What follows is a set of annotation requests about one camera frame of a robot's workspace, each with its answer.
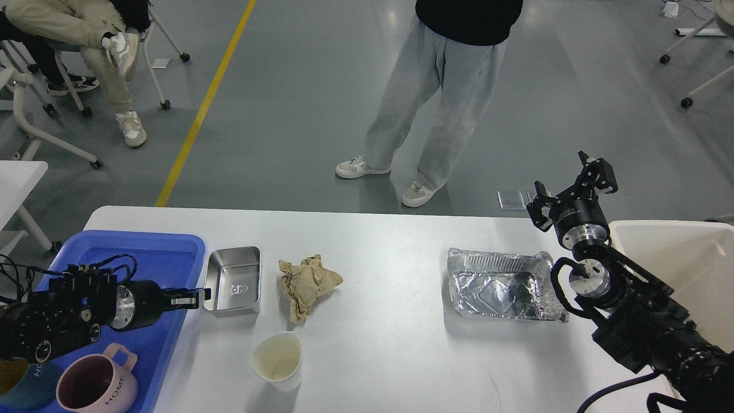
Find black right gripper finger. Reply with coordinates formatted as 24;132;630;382
569;151;619;200
526;181;558;232

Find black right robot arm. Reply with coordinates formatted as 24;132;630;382
526;151;733;412

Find pink mug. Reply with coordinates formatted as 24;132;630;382
56;343;138;412

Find white rolling chair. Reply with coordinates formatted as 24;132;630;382
43;6;191;118

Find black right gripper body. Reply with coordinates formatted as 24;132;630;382
550;199;609;250

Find white side table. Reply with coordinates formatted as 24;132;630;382
1;160;63;254

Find standing person grey trousers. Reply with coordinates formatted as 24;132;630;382
335;1;524;208

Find seated person beige clothes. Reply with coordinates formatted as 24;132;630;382
5;1;147;148

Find stainless steel rectangular container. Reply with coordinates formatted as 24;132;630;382
204;246;261;317

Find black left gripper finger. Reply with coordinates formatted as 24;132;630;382
163;287;212;311

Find crumpled brown paper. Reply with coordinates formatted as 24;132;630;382
278;254;343;324

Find clear floor plate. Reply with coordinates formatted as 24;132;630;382
527;190;555;209
497;190;528;210

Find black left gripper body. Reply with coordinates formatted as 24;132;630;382
110;280;170;332

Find clear floor plate right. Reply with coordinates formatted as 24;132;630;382
527;190;555;209

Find white paper cup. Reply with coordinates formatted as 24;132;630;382
251;332;302;392

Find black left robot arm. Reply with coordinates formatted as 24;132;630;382
1;256;212;364

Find white chair frame left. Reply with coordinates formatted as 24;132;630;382
0;54;104;170

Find white plastic bin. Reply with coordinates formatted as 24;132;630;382
609;220;733;353

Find white chair base right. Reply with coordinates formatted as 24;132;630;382
659;0;734;109

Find blue plastic tray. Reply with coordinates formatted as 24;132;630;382
35;230;205;412

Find clear floor plate left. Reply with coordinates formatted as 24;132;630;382
497;190;528;210

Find aluminium foil tray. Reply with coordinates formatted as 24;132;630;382
447;248;569;322

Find dark blue mug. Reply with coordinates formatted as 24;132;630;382
1;359;63;412

